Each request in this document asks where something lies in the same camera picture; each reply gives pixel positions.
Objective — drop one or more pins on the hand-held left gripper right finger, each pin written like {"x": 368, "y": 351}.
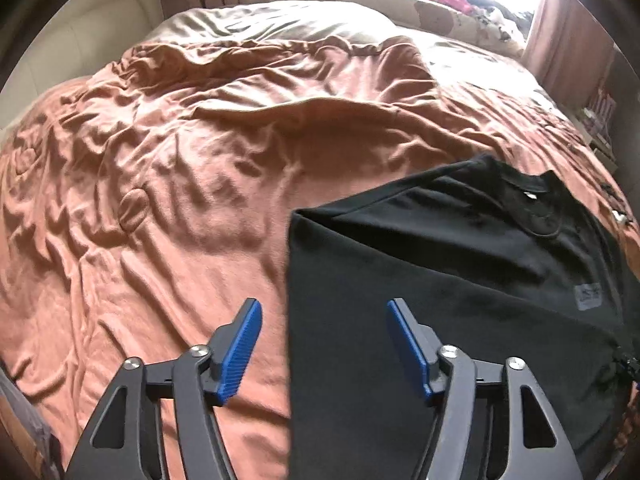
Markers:
{"x": 407, "y": 345}

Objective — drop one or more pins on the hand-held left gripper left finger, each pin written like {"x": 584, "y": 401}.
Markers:
{"x": 242, "y": 350}

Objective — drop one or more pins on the black sweatshirt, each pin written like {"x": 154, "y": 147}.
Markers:
{"x": 450, "y": 260}

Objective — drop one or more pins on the brown blanket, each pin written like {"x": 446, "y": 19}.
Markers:
{"x": 175, "y": 185}

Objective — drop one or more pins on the grey folded garment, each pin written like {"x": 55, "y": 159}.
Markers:
{"x": 17, "y": 395}

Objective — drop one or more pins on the mustard folded garment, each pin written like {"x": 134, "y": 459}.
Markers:
{"x": 20, "y": 437}

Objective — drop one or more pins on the small black white object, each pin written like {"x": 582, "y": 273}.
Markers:
{"x": 619, "y": 216}

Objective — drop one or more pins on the beige duvet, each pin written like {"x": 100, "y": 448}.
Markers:
{"x": 280, "y": 22}

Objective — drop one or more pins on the cream padded headboard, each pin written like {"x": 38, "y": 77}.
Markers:
{"x": 75, "y": 35}

